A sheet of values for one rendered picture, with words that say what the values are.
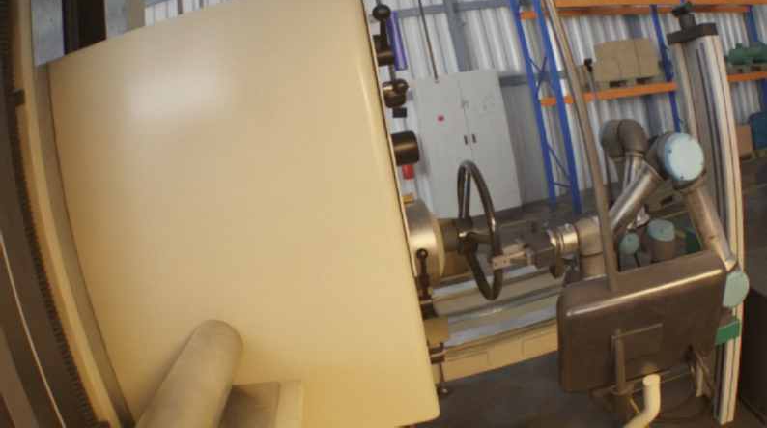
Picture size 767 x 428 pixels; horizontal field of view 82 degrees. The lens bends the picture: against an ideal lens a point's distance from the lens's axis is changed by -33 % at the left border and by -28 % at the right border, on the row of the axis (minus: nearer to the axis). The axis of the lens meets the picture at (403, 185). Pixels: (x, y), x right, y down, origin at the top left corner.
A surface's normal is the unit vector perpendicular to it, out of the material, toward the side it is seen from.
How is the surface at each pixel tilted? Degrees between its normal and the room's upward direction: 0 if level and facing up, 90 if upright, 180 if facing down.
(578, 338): 109
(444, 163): 90
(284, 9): 90
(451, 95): 90
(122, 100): 90
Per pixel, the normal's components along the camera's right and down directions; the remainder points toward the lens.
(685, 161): -0.24, 0.03
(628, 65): 0.11, 0.09
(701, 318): -0.07, 0.45
